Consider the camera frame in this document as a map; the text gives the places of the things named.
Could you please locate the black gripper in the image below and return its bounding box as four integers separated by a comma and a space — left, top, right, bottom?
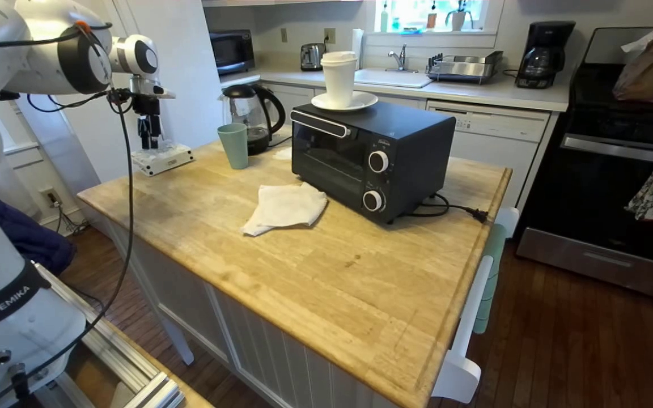
132, 74, 162, 156

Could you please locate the white napkin holder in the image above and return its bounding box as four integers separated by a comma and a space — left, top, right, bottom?
134, 146, 192, 176

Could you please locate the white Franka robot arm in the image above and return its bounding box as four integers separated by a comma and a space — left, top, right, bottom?
0, 0, 158, 405

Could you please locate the light green hanging towel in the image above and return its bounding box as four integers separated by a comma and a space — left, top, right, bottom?
473, 225, 507, 336

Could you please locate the teal green cup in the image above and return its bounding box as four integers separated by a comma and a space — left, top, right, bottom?
217, 123, 248, 171

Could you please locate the black glass electric kettle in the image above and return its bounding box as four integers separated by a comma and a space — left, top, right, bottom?
225, 85, 285, 154

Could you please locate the black microwave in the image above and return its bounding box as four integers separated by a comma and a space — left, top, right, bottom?
211, 29, 254, 77

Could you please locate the white folded cloth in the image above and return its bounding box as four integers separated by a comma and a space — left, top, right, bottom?
242, 184, 329, 237

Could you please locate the dark blue fabric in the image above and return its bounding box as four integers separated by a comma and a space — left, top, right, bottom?
0, 199, 75, 274

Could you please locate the white paper cup with lid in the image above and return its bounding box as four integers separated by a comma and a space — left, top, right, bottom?
321, 50, 355, 95

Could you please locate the white plate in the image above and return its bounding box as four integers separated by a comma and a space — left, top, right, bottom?
311, 90, 378, 112

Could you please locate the black toaster oven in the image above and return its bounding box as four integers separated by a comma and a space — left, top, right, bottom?
293, 103, 456, 222

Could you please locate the chrome sink faucet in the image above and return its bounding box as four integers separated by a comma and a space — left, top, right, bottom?
387, 46, 409, 73

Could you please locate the wooden top kitchen island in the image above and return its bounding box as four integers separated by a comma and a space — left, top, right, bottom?
81, 146, 510, 408

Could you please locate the silver dish rack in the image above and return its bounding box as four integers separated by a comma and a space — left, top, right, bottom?
426, 50, 503, 85

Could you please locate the white dishwasher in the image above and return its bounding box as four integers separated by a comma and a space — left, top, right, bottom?
426, 99, 550, 209

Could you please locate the black coffee maker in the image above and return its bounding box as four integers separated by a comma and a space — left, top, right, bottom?
515, 21, 573, 89

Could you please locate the black stove oven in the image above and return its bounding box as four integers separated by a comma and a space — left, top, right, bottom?
517, 28, 653, 298

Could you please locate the brown paper bag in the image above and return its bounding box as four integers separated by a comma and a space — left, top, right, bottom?
611, 29, 653, 103

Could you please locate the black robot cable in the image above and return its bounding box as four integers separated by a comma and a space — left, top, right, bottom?
0, 21, 138, 408

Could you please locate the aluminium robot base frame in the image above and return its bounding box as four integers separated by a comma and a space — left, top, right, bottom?
33, 259, 186, 408

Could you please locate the black power cord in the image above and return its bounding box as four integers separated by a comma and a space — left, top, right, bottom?
406, 191, 489, 225

